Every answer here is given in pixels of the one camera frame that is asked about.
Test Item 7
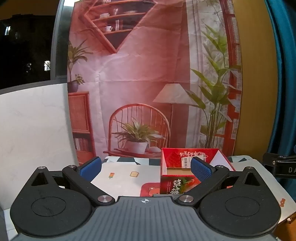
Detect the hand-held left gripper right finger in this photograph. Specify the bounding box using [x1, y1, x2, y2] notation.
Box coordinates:
[177, 156, 263, 205]

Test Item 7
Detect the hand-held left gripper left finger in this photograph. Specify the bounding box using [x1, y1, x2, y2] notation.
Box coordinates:
[30, 156, 115, 205]

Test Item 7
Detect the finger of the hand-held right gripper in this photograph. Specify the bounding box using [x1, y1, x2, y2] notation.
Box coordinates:
[273, 160, 296, 179]
[264, 152, 296, 166]

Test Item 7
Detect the red cardboard box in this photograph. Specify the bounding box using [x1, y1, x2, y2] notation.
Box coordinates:
[160, 148, 236, 197]

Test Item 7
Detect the cartoon printed tablecloth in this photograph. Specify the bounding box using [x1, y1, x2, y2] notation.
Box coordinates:
[0, 155, 293, 241]

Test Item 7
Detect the white marble board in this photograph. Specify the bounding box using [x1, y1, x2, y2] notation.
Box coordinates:
[0, 83, 78, 209]

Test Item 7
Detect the teal curtain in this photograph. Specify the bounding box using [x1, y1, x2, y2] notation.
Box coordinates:
[265, 0, 296, 158]

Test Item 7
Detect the printed room backdrop cloth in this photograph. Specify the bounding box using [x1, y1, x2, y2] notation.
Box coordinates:
[67, 0, 242, 166]

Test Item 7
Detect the dark window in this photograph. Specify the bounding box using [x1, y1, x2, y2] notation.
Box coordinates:
[0, 0, 58, 90]

